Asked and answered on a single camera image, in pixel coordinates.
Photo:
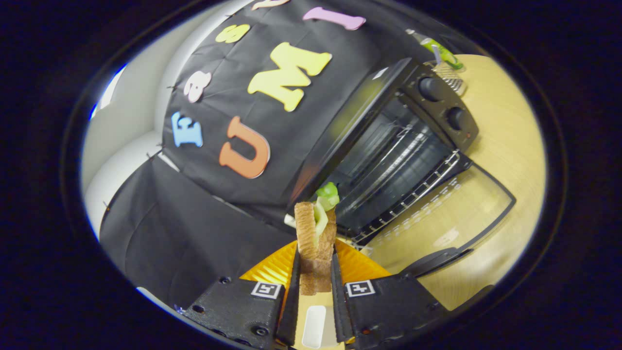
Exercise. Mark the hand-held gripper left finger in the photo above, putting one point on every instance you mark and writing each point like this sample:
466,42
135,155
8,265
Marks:
233,306

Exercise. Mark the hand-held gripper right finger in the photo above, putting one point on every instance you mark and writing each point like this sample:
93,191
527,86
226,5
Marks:
388,306

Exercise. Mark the toast sandwich with lettuce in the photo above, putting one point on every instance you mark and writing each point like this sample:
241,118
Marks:
306,233

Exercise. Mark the black toaster oven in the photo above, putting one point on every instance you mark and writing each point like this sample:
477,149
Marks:
442,107

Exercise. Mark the black backdrop cloth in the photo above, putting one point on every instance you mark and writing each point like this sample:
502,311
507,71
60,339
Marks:
194,233

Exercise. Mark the small glass jar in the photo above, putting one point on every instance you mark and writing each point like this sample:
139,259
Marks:
454,82

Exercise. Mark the green label drink bottle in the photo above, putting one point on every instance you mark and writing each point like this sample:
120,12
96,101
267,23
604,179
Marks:
442,51

